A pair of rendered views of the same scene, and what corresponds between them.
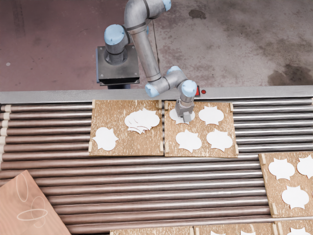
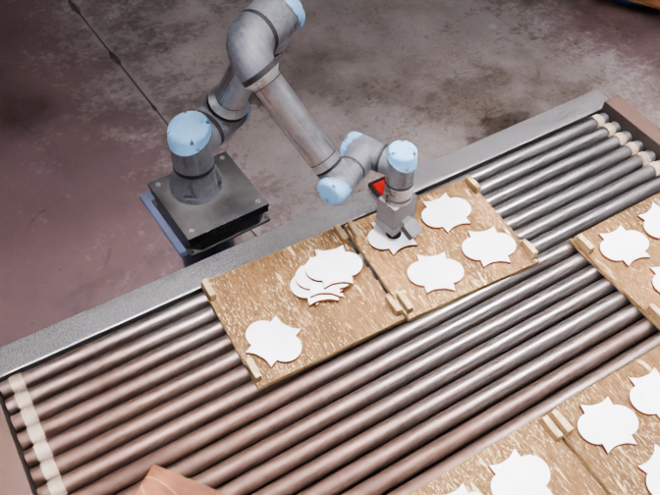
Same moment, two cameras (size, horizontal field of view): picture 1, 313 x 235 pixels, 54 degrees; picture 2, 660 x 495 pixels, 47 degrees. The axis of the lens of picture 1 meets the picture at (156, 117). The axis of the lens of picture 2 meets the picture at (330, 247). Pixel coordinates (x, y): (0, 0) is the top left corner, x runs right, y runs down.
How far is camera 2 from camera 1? 0.63 m
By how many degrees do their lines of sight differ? 17
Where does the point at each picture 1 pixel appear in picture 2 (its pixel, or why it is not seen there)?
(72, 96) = (150, 297)
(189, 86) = (404, 150)
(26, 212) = not seen: outside the picture
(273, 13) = (405, 43)
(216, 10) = (298, 76)
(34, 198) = not seen: outside the picture
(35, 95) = (64, 330)
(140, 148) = (353, 326)
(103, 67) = (186, 216)
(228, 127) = (489, 218)
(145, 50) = (297, 110)
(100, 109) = (227, 293)
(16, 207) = not seen: outside the picture
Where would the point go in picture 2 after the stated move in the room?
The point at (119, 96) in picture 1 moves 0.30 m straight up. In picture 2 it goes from (247, 255) to (239, 178)
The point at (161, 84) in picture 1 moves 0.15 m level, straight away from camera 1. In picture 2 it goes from (349, 169) to (326, 130)
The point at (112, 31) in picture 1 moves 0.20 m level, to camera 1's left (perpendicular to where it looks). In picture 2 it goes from (184, 127) to (108, 145)
